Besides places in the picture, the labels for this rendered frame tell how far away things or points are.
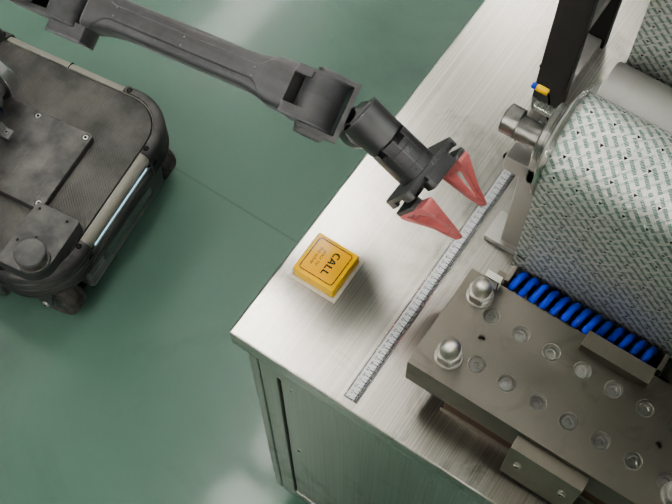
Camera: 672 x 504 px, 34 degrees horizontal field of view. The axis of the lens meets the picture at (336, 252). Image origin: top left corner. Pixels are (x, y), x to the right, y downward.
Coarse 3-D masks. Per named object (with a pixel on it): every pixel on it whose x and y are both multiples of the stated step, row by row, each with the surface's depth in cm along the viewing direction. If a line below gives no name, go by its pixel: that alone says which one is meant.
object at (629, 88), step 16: (624, 64) 135; (608, 80) 132; (624, 80) 132; (640, 80) 132; (656, 80) 134; (608, 96) 132; (624, 96) 131; (640, 96) 131; (656, 96) 131; (640, 112) 131; (656, 112) 130
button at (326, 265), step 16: (320, 240) 157; (304, 256) 156; (320, 256) 156; (336, 256) 156; (352, 256) 156; (304, 272) 155; (320, 272) 155; (336, 272) 155; (320, 288) 156; (336, 288) 155
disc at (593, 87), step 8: (592, 88) 123; (584, 96) 121; (576, 104) 120; (568, 112) 120; (568, 120) 120; (560, 128) 120; (552, 144) 120; (544, 160) 121; (536, 176) 123; (536, 184) 125
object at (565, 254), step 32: (544, 224) 132; (576, 224) 127; (544, 256) 138; (576, 256) 133; (608, 256) 129; (576, 288) 139; (608, 288) 135; (640, 288) 130; (608, 320) 141; (640, 320) 136
